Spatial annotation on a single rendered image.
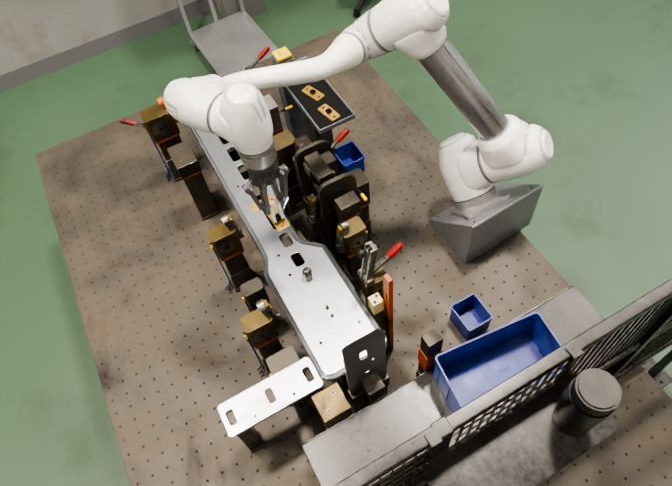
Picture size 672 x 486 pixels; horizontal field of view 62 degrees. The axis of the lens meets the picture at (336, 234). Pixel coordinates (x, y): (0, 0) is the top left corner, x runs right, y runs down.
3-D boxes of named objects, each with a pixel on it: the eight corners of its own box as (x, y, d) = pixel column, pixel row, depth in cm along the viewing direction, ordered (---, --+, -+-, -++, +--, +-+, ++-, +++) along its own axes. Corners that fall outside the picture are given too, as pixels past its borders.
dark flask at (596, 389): (540, 411, 105) (564, 380, 90) (571, 391, 107) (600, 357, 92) (567, 447, 101) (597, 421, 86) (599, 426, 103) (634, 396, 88)
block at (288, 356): (273, 393, 187) (255, 363, 163) (304, 375, 189) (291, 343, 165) (282, 412, 183) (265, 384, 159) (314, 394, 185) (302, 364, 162)
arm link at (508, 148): (503, 157, 201) (563, 140, 186) (497, 193, 194) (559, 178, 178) (373, -6, 160) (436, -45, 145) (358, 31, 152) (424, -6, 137)
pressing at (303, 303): (166, 100, 228) (165, 97, 227) (217, 79, 233) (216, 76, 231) (324, 386, 157) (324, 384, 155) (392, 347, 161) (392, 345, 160)
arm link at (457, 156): (463, 188, 213) (441, 135, 208) (506, 176, 201) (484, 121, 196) (445, 206, 202) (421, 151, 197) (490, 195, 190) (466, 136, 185)
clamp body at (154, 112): (163, 173, 246) (131, 113, 215) (192, 160, 248) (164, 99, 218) (169, 186, 241) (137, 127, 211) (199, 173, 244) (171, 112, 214)
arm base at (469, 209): (482, 192, 218) (477, 179, 216) (512, 196, 196) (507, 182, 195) (443, 213, 215) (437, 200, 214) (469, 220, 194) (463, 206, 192)
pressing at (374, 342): (349, 393, 154) (339, 346, 126) (385, 372, 156) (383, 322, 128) (350, 395, 153) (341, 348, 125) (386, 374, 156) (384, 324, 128)
